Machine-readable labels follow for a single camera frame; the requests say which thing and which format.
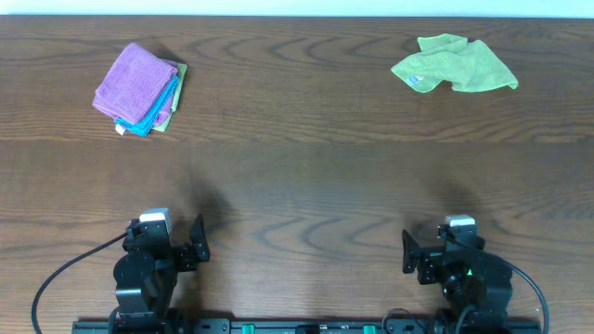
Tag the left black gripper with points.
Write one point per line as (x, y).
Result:
(187, 256)

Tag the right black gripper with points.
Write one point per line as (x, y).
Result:
(426, 263)

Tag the green microfiber cloth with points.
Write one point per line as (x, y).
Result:
(470, 67)

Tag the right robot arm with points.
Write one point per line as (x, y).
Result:
(476, 287)

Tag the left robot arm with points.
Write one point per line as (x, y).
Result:
(147, 275)

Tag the blue folded cloth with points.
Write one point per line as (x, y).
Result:
(143, 127)

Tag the purple folded cloth lower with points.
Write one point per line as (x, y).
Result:
(164, 113)

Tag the purple folded cloth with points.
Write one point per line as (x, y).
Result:
(133, 84)
(164, 113)

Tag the purple folded cloth top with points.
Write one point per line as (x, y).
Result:
(133, 84)

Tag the green folded cloth bottom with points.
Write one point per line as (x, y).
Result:
(181, 72)

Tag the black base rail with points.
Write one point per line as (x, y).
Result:
(225, 326)

